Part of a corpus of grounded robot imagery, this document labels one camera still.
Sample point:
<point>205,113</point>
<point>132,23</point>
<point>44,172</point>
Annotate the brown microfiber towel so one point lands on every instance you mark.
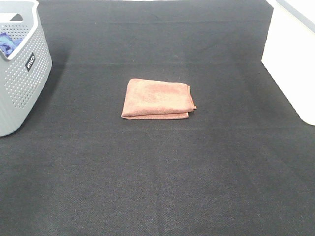
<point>149,99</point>

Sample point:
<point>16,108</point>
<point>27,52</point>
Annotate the black table cover cloth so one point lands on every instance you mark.
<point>241,164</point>

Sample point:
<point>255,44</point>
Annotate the grey perforated laundry basket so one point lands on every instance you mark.
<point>25,71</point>

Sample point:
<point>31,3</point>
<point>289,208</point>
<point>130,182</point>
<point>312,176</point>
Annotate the white storage bin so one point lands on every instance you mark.
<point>289,53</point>

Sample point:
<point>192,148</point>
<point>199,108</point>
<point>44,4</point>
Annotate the blue cloth in basket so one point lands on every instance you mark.
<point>7,45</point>

